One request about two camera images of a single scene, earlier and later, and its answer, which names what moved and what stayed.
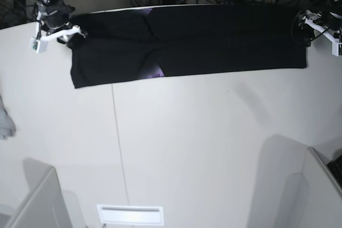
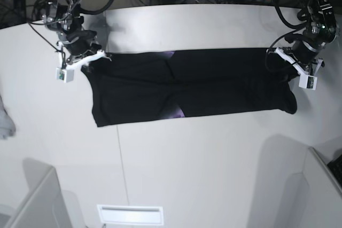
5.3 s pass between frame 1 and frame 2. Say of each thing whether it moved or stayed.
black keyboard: stayed
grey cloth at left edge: stayed
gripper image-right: moved
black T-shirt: moved
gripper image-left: moved
